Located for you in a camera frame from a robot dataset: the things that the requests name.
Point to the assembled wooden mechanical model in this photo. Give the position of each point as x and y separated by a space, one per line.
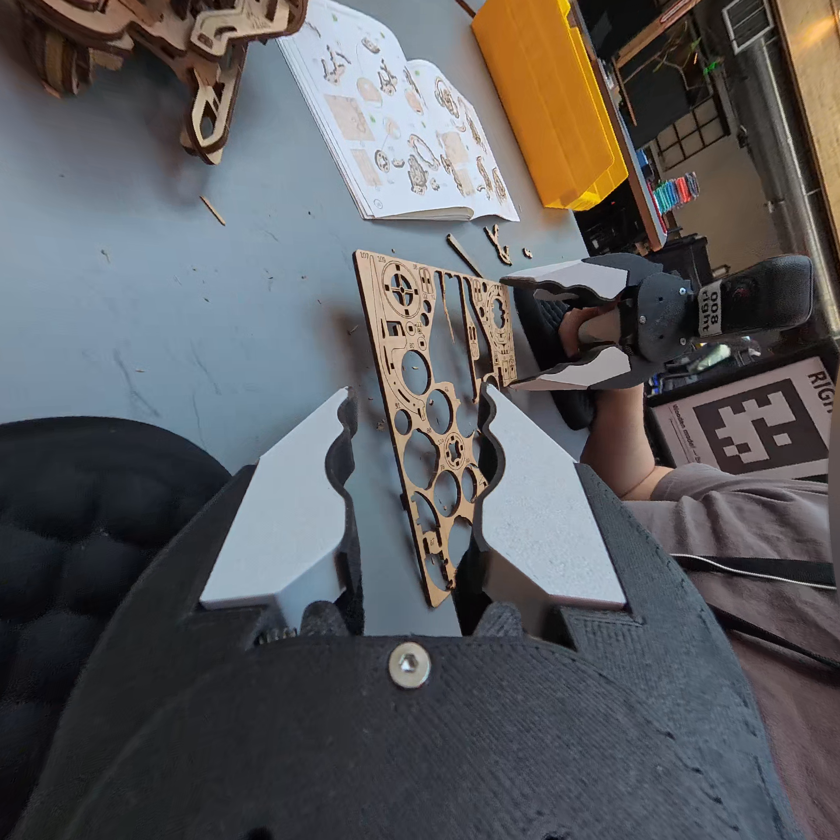
164 33

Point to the person's right forearm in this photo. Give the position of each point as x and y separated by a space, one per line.
623 439

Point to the small forked wooden piece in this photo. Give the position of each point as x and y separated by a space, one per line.
499 246

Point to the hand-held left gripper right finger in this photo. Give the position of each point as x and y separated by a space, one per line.
544 518

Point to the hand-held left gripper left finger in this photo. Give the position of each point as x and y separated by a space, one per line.
282 499

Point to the long thin wooden strip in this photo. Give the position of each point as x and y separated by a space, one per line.
464 256

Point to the black and white tag board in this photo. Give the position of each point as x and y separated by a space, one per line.
748 420

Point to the silver ventilation duct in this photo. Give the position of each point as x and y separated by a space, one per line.
781 164

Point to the laser-cut plywood parts sheet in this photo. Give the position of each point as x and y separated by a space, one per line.
420 367

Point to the open instruction booklet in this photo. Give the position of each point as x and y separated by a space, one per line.
394 118

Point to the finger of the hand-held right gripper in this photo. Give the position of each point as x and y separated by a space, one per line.
597 371
590 279

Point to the white vent grille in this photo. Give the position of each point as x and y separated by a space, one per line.
748 23

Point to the small thin wooden stick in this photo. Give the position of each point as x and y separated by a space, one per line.
212 210

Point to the person's right hand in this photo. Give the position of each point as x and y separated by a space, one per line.
575 331

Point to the background work desk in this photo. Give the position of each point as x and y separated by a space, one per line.
646 190

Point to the yellow plastic bin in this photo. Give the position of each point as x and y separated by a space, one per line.
544 98

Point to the stack of colourful packets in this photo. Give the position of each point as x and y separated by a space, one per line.
676 193

